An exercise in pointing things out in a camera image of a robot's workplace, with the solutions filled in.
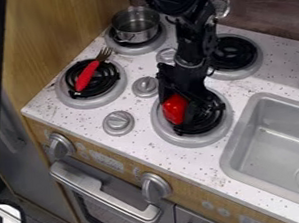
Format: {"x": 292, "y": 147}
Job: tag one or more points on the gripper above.
{"x": 182, "y": 78}

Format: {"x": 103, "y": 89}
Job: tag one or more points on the red toy pepper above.
{"x": 174, "y": 109}

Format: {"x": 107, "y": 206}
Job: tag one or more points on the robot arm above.
{"x": 189, "y": 18}

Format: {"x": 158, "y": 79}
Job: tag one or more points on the toy stove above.
{"x": 123, "y": 96}

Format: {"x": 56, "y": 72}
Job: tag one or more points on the silver pot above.
{"x": 136, "y": 25}

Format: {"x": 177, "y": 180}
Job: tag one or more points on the toy sink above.
{"x": 279, "y": 151}

